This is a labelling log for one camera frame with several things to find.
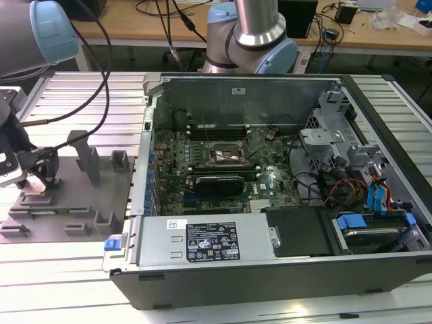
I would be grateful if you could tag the tall black box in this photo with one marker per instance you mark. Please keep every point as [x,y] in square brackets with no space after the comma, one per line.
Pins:
[298,18]

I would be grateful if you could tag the silver chipset heatsink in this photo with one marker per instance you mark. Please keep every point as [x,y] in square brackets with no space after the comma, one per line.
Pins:
[259,206]

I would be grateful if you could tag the small white box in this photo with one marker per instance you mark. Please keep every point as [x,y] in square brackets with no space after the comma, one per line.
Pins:
[424,27]

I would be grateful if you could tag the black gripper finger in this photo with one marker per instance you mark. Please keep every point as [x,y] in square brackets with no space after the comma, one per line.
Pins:
[33,167]
[54,170]

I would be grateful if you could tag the blue disk carrier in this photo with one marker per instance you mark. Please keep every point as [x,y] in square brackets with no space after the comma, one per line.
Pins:
[351,221]

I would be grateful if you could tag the green motherboard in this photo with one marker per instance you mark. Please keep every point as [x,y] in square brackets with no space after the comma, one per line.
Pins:
[280,162]

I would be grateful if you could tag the open black PC case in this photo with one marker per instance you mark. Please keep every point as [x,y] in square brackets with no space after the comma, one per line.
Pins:
[236,287]

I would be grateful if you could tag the silver coin cell battery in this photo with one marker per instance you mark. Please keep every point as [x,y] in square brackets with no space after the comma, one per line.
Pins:
[270,136]

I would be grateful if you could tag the grey parts rack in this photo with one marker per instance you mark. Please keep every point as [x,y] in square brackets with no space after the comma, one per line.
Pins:
[74,202]

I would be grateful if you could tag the CPU socket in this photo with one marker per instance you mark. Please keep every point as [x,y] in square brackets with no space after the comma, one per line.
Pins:
[229,155]

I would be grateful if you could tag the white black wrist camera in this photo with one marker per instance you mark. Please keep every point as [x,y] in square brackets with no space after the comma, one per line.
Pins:
[10,168]

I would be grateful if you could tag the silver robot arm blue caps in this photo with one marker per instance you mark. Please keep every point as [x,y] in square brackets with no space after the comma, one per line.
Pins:
[20,33]

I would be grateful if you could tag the clear plastic bag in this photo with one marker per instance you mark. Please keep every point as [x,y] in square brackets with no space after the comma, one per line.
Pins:
[384,18]

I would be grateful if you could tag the blue case latch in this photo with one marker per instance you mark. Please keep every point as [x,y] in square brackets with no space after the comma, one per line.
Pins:
[112,244]

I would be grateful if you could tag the small blue black device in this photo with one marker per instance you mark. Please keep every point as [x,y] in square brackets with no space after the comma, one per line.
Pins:
[331,34]

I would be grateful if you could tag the grey power supply unit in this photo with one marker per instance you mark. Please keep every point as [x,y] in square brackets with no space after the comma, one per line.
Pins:
[162,236]

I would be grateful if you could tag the wide black case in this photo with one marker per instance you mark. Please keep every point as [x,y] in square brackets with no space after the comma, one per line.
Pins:
[91,8]

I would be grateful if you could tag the small black cube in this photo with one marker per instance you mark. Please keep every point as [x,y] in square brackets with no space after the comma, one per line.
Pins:
[346,14]

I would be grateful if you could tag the silver metal drive cage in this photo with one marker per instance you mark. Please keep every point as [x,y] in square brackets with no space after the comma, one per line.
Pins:
[320,135]

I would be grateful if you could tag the silver CPU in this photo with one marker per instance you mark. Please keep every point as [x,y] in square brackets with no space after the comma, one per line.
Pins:
[33,185]

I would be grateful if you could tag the green RAM stick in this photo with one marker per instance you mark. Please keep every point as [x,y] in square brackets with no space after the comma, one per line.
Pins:
[50,212]

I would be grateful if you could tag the black graphics card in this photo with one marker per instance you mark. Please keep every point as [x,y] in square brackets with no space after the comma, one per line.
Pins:
[219,185]

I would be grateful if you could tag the black plastic shroud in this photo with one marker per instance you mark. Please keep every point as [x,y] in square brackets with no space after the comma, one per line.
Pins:
[297,229]

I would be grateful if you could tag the blue card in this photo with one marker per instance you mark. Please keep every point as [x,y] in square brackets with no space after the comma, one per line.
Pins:
[422,5]

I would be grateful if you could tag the flat white device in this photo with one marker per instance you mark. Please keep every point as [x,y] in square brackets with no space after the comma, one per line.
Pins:
[376,4]

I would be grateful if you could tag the silver black hard disk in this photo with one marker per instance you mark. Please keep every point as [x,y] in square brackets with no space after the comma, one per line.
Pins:
[371,238]

